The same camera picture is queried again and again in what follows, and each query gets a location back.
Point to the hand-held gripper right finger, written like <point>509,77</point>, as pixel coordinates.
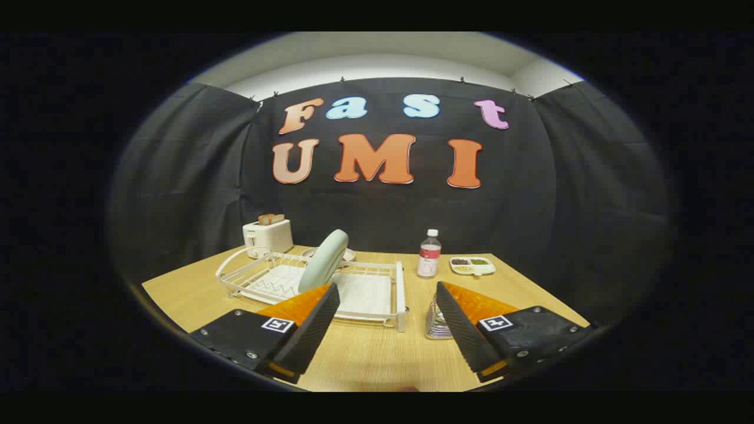
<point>462,330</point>

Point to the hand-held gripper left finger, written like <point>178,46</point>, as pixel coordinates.
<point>315,330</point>

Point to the pale green plate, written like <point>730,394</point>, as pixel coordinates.
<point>324,259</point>

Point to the white divided condiment dish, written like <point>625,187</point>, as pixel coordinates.
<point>472,266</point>

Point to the white plate with meat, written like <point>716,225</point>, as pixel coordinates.
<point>350,254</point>

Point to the clear bottle with red label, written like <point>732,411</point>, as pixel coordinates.
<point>429,259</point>

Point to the white toaster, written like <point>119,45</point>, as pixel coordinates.
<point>268,235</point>

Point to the black backdrop cloth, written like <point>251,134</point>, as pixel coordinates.
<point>383,212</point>

